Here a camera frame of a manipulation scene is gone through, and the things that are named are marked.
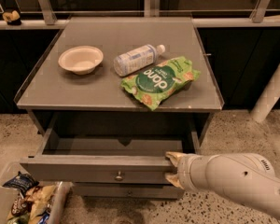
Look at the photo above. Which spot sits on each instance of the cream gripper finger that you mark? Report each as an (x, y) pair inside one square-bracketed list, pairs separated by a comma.
[(174, 157), (174, 180)]

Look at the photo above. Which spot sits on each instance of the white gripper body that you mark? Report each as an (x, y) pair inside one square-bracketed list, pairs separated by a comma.
[(184, 172)]

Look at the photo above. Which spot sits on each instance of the grey top drawer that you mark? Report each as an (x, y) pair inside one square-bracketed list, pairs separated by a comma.
[(110, 148)]

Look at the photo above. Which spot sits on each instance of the grey drawer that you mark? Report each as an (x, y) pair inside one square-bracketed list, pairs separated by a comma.
[(139, 191), (110, 148)]

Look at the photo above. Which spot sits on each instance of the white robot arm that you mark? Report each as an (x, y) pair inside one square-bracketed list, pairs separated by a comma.
[(244, 178)]

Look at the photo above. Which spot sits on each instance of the grey bottom drawer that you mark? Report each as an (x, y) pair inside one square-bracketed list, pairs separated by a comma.
[(139, 191)]

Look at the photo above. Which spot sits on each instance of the grey drawer cabinet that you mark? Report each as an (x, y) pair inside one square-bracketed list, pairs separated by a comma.
[(50, 90)]

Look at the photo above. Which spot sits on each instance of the green snack bag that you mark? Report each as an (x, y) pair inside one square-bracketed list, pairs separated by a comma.
[(159, 82)]

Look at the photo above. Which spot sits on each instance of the clear plastic water bottle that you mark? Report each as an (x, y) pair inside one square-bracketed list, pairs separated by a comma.
[(136, 59)]

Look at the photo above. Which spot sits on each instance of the white diagonal pole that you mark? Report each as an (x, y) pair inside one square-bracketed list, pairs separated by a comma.
[(268, 98)]

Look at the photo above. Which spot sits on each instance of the white paper bowl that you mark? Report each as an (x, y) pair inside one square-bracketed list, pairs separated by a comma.
[(80, 60)]

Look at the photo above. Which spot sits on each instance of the yellow chip bag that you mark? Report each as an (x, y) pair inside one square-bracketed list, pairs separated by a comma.
[(39, 197)]

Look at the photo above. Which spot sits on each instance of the dark blue snack bag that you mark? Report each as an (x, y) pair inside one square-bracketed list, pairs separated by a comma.
[(21, 182)]

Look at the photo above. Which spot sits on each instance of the brown snack bag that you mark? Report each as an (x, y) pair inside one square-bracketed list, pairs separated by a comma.
[(19, 207)]

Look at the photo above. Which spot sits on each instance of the clear plastic bin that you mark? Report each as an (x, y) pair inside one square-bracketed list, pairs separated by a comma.
[(7, 196)]

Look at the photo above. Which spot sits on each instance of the metal window railing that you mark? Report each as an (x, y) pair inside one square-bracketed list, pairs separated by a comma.
[(55, 14)]

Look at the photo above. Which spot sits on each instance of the yellow black small object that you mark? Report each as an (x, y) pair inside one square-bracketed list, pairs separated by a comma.
[(12, 18)]

